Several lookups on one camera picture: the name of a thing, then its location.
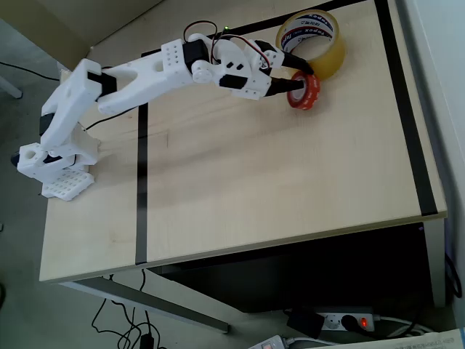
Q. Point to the grey metal table leg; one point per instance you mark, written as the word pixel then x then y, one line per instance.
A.
pixel 436 261

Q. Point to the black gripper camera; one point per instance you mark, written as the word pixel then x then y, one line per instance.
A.
pixel 225 28

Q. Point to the red tape roll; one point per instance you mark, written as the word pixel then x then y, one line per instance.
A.
pixel 309 98

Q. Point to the long black tape strip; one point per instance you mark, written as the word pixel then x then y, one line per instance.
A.
pixel 141 218
pixel 254 25
pixel 408 120

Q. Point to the black round plug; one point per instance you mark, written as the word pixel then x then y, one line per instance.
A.
pixel 348 323

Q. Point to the white furniture leg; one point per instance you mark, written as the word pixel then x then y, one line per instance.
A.
pixel 9 87

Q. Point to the tan cardboard panel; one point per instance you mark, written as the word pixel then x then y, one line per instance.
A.
pixel 72 29

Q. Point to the small white power strip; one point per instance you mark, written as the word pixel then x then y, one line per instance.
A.
pixel 270 343

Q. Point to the printed paper sheet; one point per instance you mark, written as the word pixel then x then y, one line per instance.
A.
pixel 417 341

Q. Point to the white power strip red switch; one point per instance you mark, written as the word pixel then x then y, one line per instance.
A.
pixel 332 321

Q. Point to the yellow tape roll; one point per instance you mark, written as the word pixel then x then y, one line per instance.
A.
pixel 330 58

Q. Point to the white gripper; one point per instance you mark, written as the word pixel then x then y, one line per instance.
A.
pixel 262 78

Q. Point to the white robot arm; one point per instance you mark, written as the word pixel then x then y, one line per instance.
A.
pixel 145 83

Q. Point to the black power adapter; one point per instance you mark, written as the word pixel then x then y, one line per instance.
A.
pixel 303 321

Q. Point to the grey metal table foot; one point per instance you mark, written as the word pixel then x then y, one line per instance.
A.
pixel 163 303

